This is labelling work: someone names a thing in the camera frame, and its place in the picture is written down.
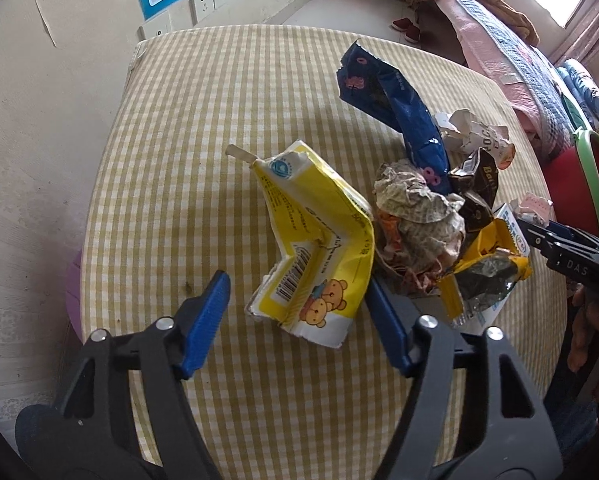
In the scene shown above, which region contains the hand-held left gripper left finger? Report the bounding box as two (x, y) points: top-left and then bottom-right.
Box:
(54, 270), (231, 480)

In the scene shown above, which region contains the pink quilted bedspread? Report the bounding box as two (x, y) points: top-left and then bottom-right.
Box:
(437, 0), (555, 136)

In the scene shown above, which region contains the person's right hand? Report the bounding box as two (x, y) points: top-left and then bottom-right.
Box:
(567, 285), (599, 406)

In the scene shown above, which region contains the pale pink paper scrap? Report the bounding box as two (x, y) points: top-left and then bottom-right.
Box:
(512, 192), (553, 226)

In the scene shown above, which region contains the red bin with green rim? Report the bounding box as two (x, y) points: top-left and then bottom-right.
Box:
(542, 127), (599, 241)

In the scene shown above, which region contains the dark blue snack wrapper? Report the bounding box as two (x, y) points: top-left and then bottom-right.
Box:
(337, 40), (453, 196)

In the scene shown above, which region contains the mustard yellow blanket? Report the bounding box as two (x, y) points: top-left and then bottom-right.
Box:
(414, 0), (540, 46)

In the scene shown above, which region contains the yellow and black wrapper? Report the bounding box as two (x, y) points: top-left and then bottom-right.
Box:
(437, 217), (534, 321)

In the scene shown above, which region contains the bed with patchwork quilt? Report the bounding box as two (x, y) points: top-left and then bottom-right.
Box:
(452, 0), (599, 151)

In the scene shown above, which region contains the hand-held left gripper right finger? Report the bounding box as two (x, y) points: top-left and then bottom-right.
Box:
(365, 277), (565, 480)

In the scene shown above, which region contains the crumpled patterned paper wrapper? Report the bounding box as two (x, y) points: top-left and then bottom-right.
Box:
(374, 160), (467, 291)

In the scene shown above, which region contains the dark brown snack wrapper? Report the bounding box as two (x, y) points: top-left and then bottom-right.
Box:
(449, 149), (503, 233)

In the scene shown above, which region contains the folded blue checked quilt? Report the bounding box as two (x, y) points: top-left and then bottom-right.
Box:
(557, 58), (599, 131)

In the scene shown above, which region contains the pink patterned curtain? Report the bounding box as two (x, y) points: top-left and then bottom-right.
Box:
(549, 0), (599, 66)

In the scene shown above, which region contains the white and blue milk carton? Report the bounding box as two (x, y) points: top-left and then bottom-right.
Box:
(452, 203), (531, 331)

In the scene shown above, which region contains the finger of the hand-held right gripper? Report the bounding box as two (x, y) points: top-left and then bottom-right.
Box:
(515, 216), (563, 262)
(547, 220), (599, 252)

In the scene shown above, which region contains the crumpled white small carton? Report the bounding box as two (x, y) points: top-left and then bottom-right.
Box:
(434, 109), (515, 171)

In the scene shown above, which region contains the purple stool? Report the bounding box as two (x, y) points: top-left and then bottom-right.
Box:
(65, 252), (85, 331)

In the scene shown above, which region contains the yellow tissue pack wrapper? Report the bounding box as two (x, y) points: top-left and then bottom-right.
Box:
(228, 140), (375, 348)

